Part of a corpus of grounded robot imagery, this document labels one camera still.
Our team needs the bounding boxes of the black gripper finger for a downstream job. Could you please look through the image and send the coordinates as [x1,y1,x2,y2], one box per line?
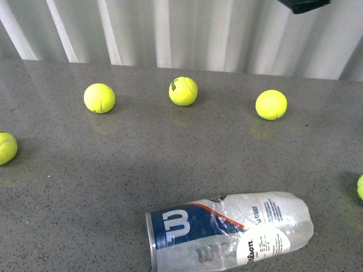
[278,0,331,14]

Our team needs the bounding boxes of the clear Wilson tennis ball can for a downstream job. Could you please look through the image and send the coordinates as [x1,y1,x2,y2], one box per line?
[146,192,314,271]

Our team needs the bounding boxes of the tennis ball, far right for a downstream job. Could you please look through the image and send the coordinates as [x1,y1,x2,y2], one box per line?
[255,90,288,121]

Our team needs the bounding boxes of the tennis ball, Wilson logo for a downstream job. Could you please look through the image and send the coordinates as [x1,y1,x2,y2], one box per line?
[168,76,198,107]

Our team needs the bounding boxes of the tennis ball, Wilson 3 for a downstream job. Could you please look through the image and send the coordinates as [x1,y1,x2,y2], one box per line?
[357,176,363,199]

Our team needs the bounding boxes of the tennis ball, plain seam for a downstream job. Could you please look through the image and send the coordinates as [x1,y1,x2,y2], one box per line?
[83,83,116,114]

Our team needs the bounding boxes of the tennis ball, near left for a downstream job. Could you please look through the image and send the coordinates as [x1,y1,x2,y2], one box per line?
[0,130,18,165]

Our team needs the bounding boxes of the white pleated curtain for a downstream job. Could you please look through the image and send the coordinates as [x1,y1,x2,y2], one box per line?
[1,1,362,81]

